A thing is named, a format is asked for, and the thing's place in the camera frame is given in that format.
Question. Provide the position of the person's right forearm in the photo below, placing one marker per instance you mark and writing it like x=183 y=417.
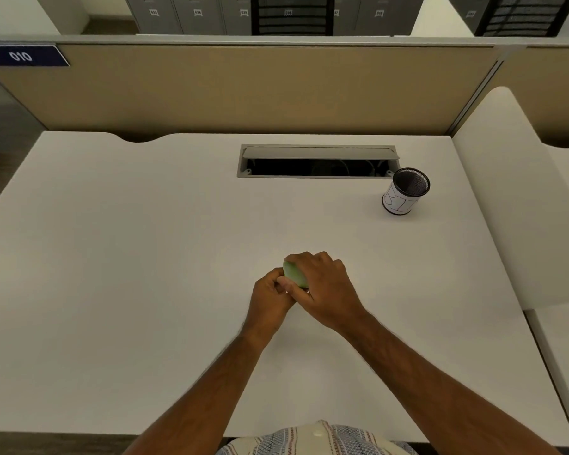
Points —
x=436 y=388

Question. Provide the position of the green eraser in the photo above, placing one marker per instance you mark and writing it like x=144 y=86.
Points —
x=295 y=275

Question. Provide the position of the person's patterned shirt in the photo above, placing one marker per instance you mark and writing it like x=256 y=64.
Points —
x=315 y=443

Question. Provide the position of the person's left forearm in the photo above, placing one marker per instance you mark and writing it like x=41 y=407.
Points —
x=199 y=398

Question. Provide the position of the person's right hand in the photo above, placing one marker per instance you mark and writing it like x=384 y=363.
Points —
x=325 y=289

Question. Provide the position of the person's left hand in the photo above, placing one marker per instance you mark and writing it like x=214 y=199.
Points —
x=265 y=300

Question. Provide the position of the person's left fingers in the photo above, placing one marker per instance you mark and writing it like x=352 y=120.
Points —
x=279 y=281

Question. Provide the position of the grey locker cabinets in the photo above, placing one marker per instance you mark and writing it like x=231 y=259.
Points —
x=284 y=14

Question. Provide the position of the black mesh pen cup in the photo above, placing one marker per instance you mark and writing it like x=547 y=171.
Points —
x=406 y=191

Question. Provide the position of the white side divider panel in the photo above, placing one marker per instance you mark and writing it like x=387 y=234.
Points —
x=517 y=194

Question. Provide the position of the black mesh office chair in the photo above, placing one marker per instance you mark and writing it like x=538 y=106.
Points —
x=521 y=15
x=292 y=14

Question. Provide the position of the person's right fingers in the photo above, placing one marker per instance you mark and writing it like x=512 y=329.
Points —
x=306 y=260

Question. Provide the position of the blue desk number label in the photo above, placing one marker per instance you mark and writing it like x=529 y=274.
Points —
x=23 y=55

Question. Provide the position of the beige desk partition panel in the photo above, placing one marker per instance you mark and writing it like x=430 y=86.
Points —
x=261 y=87
x=547 y=92

